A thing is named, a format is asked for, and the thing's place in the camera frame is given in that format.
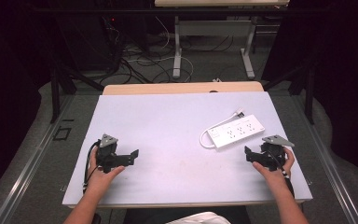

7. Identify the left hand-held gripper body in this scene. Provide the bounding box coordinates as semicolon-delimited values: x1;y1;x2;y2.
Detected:
95;133;124;175

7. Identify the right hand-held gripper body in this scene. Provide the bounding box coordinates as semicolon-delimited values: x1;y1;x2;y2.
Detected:
259;134;296;173

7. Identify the person's right hand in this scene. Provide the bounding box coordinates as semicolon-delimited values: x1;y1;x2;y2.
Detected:
252;147;296;188

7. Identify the person's left hand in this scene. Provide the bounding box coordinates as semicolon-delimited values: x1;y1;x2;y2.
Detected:
86;148;126;196

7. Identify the white power strip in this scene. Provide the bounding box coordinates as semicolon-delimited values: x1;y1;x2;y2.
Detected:
206;114;266;149

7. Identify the white table cover sheet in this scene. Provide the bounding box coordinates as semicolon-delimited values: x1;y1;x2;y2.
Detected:
62;91;313;206

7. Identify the person's dark lap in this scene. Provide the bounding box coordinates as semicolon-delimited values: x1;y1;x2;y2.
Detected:
122;205;253;224

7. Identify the black metal stand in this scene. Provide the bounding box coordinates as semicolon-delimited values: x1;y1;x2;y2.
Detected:
261;60;317;126
48;60;105;124

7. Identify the wooden table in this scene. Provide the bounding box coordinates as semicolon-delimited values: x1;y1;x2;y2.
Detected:
67;80;306;209

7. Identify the person's white clothing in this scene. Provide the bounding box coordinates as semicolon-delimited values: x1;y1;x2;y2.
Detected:
164;211;232;224

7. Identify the dark computer tower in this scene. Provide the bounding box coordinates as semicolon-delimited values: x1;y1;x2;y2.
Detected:
55;13;124;73

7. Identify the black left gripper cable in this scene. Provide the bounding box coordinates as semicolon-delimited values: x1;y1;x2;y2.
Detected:
82;140;103;194

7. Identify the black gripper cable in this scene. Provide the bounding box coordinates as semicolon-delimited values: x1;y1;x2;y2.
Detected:
82;140;103;194
268;150;296;199

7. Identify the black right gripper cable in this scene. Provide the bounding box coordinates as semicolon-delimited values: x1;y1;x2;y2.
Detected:
268;150;296;199

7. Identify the white power strip cable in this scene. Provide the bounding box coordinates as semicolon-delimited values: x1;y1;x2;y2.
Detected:
199;108;245;150

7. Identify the black floor socket frame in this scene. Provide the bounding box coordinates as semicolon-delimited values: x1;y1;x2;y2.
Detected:
52;126;73;142

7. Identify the metal floor rail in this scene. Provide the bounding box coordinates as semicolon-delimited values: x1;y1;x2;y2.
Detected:
0;93;76;224
290;92;358;224

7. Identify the tangle of floor cables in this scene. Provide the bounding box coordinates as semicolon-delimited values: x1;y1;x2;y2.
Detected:
99;15;236;86

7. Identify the white metal desk frame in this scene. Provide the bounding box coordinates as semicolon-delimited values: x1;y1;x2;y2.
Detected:
172;15;258;80

